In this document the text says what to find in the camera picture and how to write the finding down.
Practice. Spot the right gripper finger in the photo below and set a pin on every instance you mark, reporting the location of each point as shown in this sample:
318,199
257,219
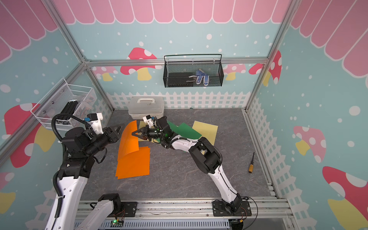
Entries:
140,131
138,136

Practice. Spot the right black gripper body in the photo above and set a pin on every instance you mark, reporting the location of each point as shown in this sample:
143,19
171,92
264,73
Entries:
151,133

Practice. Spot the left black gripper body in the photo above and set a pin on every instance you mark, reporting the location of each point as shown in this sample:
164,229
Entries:
106,138

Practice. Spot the large green paper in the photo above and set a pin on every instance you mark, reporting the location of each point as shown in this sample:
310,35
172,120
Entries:
185,131

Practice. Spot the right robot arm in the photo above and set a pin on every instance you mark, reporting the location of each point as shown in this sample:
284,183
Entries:
206,157

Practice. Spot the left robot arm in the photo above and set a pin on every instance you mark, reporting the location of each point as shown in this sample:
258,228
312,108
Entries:
79,146

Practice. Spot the white plastic storage box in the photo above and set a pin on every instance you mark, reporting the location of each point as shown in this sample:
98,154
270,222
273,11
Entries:
141,106

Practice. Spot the black box in white basket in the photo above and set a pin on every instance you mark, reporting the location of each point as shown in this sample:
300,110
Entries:
69,108

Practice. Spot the right yellow paper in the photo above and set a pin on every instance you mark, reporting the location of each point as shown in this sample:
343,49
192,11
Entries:
208,131

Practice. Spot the blue white item in basket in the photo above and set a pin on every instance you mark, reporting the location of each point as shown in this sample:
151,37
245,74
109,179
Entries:
199,78

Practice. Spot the small green circuit board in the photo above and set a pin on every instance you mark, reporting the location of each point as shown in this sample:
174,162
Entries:
116,223

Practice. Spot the small brown object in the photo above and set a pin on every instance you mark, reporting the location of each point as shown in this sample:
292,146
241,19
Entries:
251,165

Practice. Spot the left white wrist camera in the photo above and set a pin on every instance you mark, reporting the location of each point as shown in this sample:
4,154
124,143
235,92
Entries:
94,122

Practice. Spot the white wire wall basket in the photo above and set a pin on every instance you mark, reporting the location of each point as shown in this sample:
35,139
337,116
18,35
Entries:
56,99

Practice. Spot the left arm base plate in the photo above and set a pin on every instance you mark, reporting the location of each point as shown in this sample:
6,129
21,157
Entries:
127,209

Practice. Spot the black wire wall basket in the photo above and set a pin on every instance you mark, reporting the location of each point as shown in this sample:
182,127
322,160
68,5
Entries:
196,70

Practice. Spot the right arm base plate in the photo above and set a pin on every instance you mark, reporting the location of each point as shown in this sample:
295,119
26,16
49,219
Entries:
220,209

